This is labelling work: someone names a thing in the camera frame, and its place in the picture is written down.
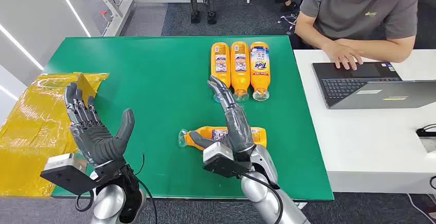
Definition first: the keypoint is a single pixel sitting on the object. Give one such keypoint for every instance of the green table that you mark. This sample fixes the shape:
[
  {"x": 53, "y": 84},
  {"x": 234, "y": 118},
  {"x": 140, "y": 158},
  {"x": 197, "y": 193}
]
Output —
[{"x": 163, "y": 79}]

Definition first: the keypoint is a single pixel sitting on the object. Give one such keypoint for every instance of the yellow film wrapped cardboard box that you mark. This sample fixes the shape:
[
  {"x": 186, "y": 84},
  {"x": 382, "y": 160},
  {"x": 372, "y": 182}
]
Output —
[{"x": 30, "y": 130}]

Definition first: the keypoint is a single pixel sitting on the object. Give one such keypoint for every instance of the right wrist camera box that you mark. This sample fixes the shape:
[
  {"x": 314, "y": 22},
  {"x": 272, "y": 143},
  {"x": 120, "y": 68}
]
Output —
[{"x": 219, "y": 161}]

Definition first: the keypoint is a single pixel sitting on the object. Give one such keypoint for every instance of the white power socket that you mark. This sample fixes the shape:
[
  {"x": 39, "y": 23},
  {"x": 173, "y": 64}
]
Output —
[{"x": 430, "y": 144}]

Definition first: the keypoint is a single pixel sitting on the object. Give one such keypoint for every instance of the person's right forearm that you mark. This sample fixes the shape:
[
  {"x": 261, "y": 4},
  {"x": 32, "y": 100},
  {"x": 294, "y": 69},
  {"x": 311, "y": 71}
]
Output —
[{"x": 306, "y": 32}]

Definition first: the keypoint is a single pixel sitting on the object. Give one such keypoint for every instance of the person's left forearm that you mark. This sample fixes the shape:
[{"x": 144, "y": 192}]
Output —
[{"x": 381, "y": 49}]

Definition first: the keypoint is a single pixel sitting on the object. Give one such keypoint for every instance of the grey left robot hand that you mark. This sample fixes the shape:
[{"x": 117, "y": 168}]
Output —
[{"x": 98, "y": 140}]

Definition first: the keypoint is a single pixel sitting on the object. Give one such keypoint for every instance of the white desk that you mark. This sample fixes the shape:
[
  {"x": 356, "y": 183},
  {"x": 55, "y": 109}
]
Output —
[{"x": 368, "y": 140}]

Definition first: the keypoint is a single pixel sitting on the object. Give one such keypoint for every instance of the orange detergent bottle Tide label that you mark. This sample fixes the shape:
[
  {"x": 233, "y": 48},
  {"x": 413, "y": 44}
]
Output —
[{"x": 259, "y": 66}]

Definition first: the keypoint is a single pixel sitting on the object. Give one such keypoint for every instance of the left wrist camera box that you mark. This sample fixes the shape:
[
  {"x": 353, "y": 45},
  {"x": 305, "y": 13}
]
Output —
[{"x": 64, "y": 173}]

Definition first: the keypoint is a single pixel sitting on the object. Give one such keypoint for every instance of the dark grey laptop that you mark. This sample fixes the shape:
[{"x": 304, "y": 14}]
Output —
[{"x": 347, "y": 86}]

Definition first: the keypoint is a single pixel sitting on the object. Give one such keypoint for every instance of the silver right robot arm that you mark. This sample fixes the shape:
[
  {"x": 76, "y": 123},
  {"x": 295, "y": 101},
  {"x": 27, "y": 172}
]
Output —
[{"x": 262, "y": 195}]

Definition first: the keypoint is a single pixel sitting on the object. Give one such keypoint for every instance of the orange detergent bottle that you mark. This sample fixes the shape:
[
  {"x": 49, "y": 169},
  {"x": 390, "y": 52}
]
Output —
[
  {"x": 206, "y": 132},
  {"x": 220, "y": 62},
  {"x": 240, "y": 62}
]

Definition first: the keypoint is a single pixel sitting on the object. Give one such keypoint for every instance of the black office chair base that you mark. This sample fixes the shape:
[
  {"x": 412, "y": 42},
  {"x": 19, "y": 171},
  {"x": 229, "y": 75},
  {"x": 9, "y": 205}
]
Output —
[{"x": 289, "y": 20}]

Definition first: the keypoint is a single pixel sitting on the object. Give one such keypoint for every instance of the white metal stand frame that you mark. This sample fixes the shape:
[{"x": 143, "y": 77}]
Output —
[{"x": 124, "y": 8}]

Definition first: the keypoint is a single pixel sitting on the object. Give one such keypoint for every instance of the person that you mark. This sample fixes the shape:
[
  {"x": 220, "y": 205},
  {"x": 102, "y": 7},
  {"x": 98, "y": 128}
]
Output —
[{"x": 354, "y": 8}]

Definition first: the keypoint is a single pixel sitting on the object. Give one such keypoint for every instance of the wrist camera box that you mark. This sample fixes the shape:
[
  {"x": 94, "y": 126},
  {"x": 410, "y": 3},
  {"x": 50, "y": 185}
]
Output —
[
  {"x": 219, "y": 161},
  {"x": 64, "y": 173}
]

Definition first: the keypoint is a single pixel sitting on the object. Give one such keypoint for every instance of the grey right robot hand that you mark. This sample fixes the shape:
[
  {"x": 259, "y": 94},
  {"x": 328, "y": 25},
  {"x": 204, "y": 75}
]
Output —
[{"x": 238, "y": 127}]

